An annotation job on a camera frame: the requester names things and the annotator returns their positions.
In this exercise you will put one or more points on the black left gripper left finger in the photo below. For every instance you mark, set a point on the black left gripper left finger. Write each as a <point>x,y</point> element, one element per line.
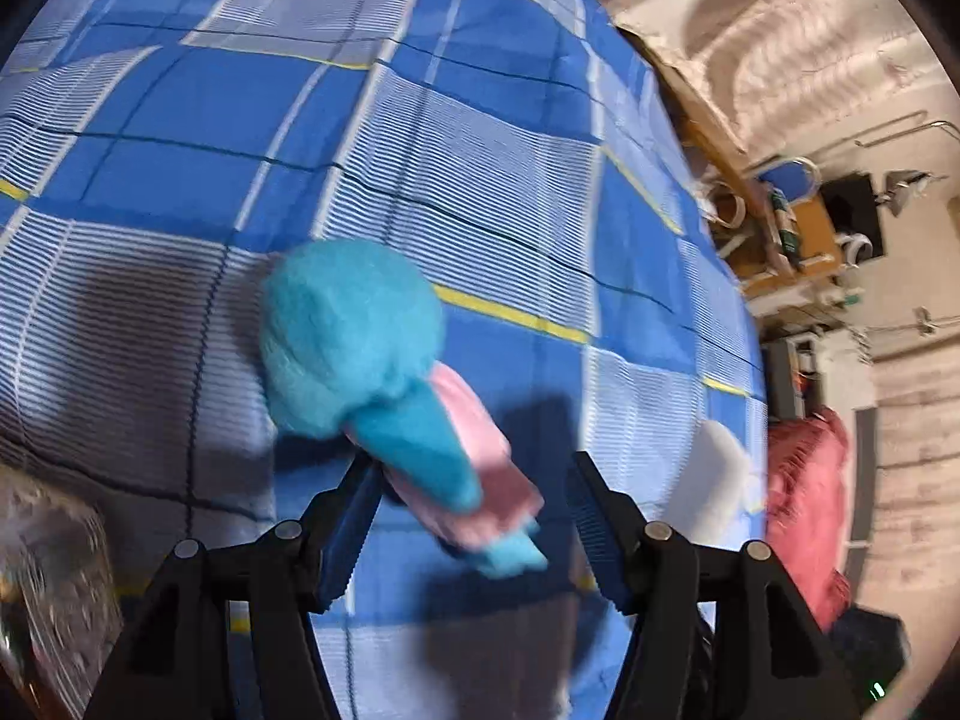
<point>172,660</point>

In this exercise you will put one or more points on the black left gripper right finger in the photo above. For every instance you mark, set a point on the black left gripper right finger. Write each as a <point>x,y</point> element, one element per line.
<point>716,633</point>

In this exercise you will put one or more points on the white foam sponge block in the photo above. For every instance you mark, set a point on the white foam sponge block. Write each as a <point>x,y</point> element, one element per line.
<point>706,498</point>

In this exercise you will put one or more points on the blue pink plush toy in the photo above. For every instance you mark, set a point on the blue pink plush toy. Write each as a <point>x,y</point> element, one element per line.
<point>350,344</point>

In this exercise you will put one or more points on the gold cardboard box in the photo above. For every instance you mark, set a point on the gold cardboard box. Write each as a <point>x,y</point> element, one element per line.
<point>60,614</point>

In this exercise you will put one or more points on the red fringed blanket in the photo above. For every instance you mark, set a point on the red fringed blanket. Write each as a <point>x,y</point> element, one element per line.
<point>806,508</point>

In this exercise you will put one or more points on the wooden side table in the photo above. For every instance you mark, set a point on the wooden side table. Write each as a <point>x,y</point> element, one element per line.
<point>791,240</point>

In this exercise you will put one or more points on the blue plaid bed sheet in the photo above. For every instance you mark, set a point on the blue plaid bed sheet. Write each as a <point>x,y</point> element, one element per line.
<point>157,155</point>

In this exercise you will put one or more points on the floral beige curtain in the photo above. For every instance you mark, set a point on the floral beige curtain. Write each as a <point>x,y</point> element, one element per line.
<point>774,71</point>

